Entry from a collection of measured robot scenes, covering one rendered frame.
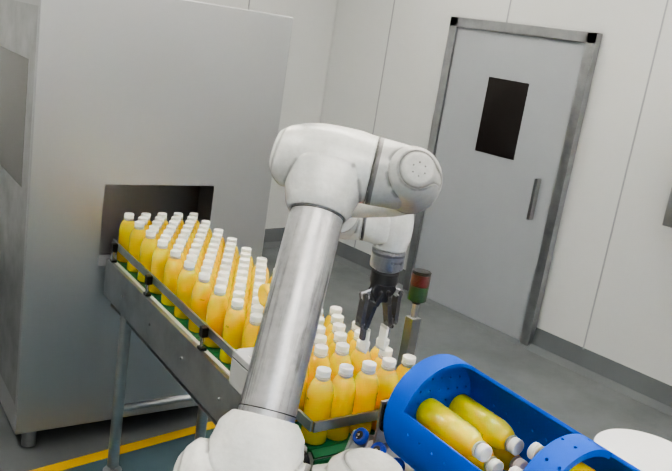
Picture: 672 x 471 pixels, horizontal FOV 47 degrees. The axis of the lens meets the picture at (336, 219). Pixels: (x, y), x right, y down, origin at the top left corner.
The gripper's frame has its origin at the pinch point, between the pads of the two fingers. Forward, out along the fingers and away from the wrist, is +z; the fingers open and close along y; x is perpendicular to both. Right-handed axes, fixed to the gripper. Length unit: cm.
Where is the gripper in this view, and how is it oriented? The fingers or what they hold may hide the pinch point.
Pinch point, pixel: (373, 339)
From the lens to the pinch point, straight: 210.8
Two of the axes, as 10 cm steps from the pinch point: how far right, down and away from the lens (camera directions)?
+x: -5.5, -2.7, 7.9
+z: -1.5, 9.6, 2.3
